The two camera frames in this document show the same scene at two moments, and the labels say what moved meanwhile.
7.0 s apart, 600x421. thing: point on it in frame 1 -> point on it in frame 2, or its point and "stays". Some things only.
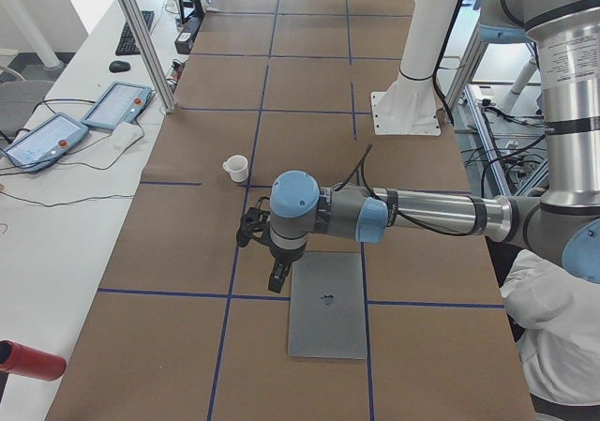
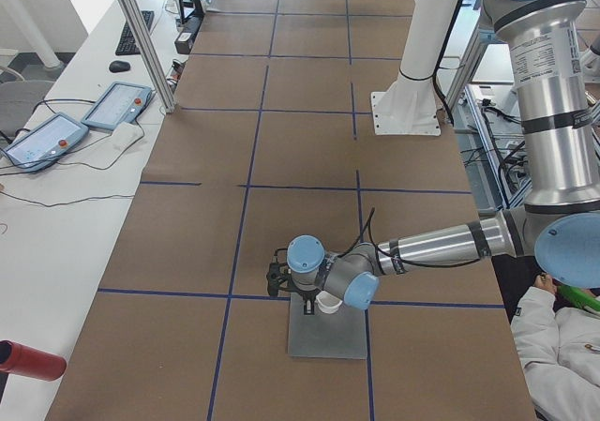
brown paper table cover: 182,324 stays
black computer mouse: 117,66 stays
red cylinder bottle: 22,359 stays
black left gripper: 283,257 -> 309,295
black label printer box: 185,39 stays
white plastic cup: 237,167 -> 327,302
